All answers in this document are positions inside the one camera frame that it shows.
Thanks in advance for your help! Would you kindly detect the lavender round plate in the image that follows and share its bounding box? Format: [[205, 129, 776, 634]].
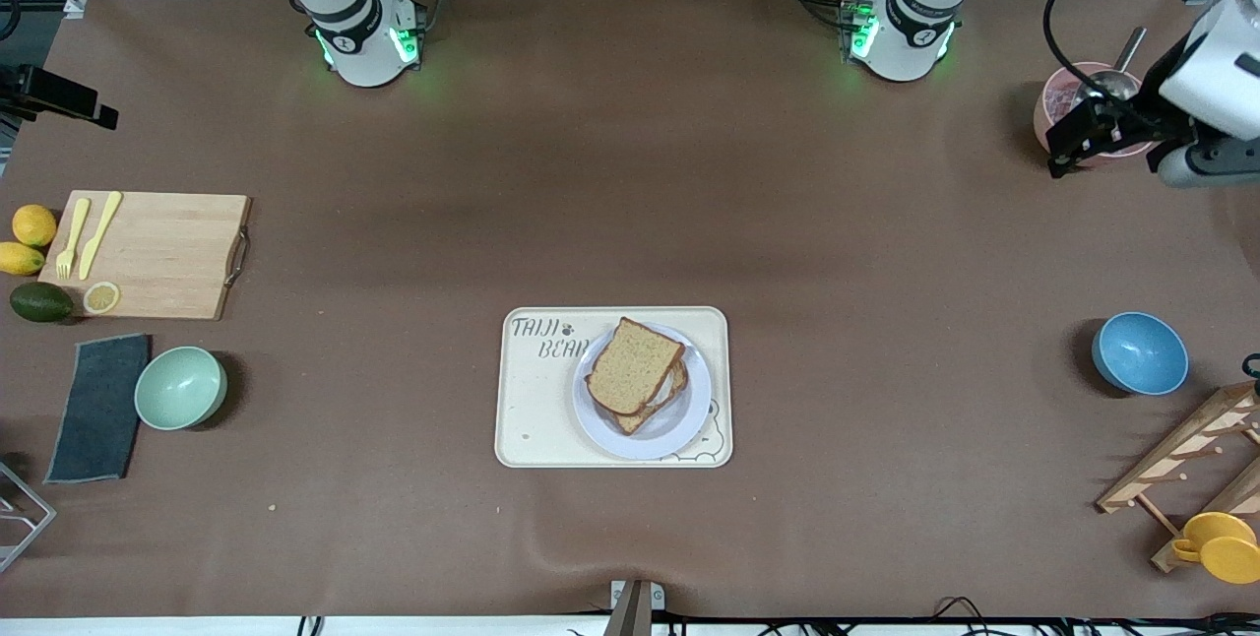
[[572, 321, 713, 462]]

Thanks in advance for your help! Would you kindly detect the plain brown bread slice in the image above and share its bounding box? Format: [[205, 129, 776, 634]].
[[589, 317, 685, 415]]

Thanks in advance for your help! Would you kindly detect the pink bowl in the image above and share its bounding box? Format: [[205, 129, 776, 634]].
[[1033, 62, 1153, 164]]

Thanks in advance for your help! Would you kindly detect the metal scoop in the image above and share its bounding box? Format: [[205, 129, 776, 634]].
[[1083, 26, 1148, 103]]

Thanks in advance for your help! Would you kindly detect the yellow lemon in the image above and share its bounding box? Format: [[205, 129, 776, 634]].
[[12, 204, 58, 248], [0, 241, 46, 277]]

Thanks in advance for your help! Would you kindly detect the yellow plastic knife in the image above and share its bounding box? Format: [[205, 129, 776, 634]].
[[79, 190, 124, 281]]

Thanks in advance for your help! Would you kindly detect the yellow plastic fork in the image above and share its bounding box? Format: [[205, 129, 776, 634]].
[[56, 197, 92, 281]]

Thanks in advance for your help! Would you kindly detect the wooden cutting board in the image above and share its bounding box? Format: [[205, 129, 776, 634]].
[[37, 190, 252, 322]]

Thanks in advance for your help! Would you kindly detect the dark green avocado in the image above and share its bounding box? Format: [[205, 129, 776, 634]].
[[10, 282, 75, 324]]

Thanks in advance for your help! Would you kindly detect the blue bowl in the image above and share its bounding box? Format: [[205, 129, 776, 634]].
[[1091, 312, 1190, 396]]

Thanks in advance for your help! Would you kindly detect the mint green bowl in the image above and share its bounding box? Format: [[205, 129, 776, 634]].
[[134, 347, 228, 431]]

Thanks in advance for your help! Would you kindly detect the grey folded cloth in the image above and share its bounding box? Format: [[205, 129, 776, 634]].
[[44, 334, 152, 485]]

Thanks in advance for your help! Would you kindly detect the wooden drying rack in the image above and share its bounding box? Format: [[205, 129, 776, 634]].
[[1096, 382, 1260, 573]]

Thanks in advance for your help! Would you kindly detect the yellow cup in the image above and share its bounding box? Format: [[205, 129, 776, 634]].
[[1171, 512, 1260, 585]]

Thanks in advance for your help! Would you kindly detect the bread slice under egg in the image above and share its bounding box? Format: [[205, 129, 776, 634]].
[[586, 360, 690, 436]]

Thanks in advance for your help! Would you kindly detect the cream bear print tray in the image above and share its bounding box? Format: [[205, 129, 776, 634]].
[[494, 306, 734, 469]]

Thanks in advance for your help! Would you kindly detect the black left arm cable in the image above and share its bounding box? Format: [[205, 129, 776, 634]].
[[1041, 0, 1148, 103]]

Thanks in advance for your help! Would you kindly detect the metal wire rack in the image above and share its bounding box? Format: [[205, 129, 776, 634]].
[[0, 459, 57, 573]]

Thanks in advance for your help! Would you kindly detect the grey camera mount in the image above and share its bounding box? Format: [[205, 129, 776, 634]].
[[602, 579, 665, 636]]

